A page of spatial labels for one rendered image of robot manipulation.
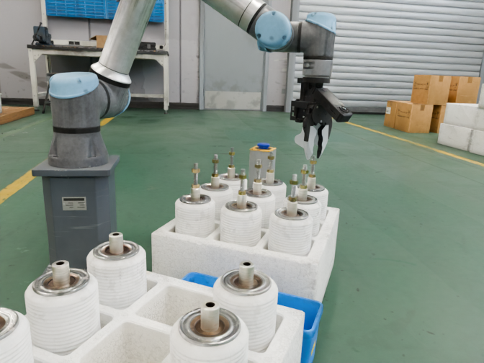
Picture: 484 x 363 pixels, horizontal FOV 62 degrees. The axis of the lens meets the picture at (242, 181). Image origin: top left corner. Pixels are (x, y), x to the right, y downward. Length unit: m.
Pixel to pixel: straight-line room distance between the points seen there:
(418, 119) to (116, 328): 4.26
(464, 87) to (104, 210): 4.31
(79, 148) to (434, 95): 4.07
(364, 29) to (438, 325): 5.72
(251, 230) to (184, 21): 5.23
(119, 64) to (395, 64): 5.82
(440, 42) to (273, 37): 6.28
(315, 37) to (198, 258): 0.60
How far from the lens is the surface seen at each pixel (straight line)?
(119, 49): 1.19
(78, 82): 1.09
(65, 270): 0.63
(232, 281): 0.61
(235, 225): 0.90
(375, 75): 6.60
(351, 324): 1.01
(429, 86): 4.68
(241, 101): 6.04
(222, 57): 5.99
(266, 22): 0.92
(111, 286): 0.70
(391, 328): 1.03
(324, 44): 1.06
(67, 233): 1.15
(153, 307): 0.73
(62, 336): 0.63
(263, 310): 0.59
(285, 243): 0.87
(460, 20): 7.30
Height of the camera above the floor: 0.55
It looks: 15 degrees down
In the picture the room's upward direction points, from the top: 2 degrees clockwise
